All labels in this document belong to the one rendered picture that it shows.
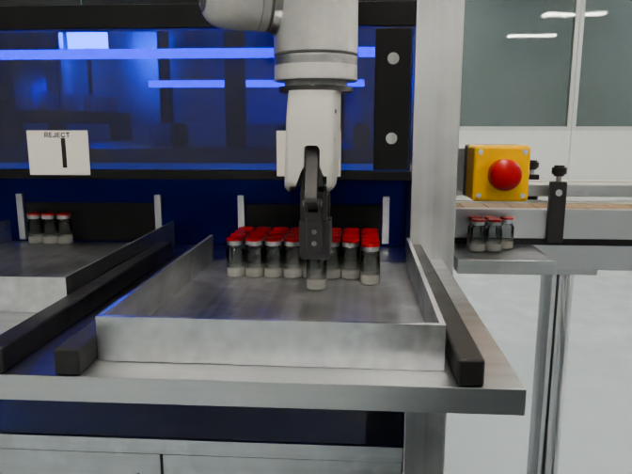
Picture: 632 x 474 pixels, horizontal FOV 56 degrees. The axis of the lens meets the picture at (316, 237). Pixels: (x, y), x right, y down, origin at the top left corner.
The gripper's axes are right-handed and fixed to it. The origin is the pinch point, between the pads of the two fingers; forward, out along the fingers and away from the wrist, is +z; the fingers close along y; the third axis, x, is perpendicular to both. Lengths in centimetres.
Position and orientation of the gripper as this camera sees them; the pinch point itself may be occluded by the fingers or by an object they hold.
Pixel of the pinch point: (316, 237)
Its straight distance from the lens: 62.9
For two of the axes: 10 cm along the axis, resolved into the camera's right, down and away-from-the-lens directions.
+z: 0.0, 9.8, 1.8
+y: -0.8, 1.8, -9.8
